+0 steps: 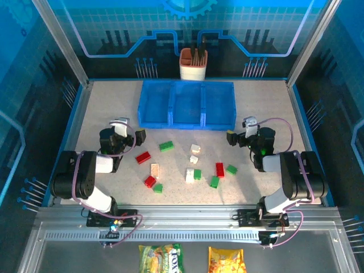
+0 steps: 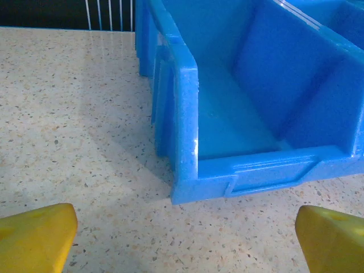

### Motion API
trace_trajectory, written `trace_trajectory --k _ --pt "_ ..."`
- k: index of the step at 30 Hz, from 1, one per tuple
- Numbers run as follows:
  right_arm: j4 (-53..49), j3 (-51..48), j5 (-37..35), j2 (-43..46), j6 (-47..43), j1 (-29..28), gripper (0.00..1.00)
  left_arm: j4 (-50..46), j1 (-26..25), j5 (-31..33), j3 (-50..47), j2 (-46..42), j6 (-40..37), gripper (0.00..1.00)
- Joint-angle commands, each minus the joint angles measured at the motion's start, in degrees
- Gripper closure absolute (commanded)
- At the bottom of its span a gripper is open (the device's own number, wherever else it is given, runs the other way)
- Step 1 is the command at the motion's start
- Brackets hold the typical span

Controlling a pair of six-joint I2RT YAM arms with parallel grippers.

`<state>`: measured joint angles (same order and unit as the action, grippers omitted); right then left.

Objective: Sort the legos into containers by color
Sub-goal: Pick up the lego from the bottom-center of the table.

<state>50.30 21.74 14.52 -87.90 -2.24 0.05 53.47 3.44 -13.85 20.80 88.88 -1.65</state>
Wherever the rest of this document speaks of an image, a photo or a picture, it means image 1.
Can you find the long green lego brick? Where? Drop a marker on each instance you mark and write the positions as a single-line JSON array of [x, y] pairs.
[[166, 146]]

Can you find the blue three-compartment bin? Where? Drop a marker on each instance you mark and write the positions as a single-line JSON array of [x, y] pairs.
[[185, 99]]

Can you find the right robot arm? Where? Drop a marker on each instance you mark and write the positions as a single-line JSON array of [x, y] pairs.
[[295, 176]]

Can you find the green snack bag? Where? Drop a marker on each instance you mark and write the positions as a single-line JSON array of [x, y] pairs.
[[161, 257]]

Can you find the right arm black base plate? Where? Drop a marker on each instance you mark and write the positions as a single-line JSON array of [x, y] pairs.
[[246, 217]]

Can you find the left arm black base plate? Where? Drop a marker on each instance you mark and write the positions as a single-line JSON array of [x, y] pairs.
[[129, 217]]

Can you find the orange and white utensil holder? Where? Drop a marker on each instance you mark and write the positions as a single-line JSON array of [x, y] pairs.
[[192, 71]]

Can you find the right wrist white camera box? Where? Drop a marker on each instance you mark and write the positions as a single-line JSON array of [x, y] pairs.
[[250, 126]]

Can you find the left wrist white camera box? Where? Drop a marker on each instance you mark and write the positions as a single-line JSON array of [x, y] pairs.
[[120, 128]]

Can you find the red lego brick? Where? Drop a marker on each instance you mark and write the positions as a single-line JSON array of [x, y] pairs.
[[143, 157], [150, 181], [219, 170]]

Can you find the yellow snack bag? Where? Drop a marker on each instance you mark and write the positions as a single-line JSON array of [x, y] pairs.
[[226, 260]]

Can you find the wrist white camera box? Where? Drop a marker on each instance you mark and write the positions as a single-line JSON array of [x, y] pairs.
[[120, 128], [250, 126]]

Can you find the aluminium frame post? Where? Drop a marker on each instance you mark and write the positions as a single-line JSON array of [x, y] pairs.
[[311, 42], [63, 42]]

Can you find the aluminium frame rail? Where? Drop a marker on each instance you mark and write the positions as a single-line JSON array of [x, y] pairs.
[[185, 216]]

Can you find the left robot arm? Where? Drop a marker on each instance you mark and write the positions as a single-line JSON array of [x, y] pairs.
[[85, 170]]

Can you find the white lego brick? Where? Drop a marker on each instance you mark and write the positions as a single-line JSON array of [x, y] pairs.
[[195, 148], [193, 159], [189, 175], [155, 170]]

